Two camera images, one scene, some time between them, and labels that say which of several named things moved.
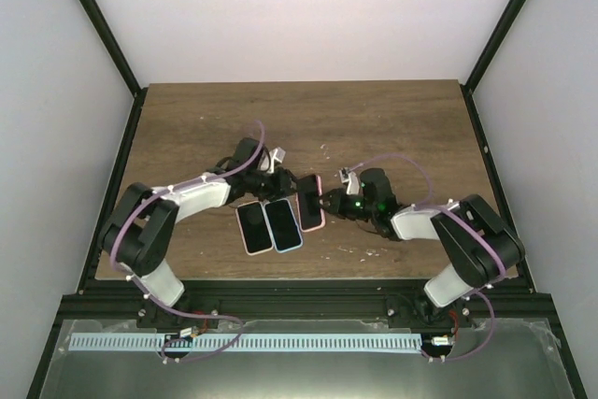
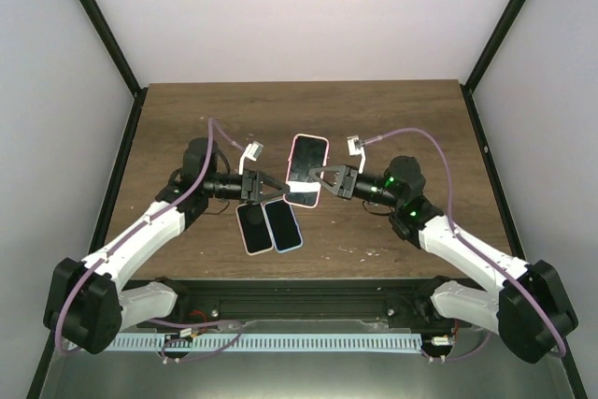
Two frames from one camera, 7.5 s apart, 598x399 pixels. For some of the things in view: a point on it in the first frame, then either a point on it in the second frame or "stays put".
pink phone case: x=322 y=225 to x=308 y=157
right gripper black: x=335 y=207 to x=343 y=171
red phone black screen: x=308 y=202 to x=308 y=153
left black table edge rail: x=89 y=273 stays put
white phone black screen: x=254 y=227 stays put
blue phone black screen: x=282 y=223 stays put
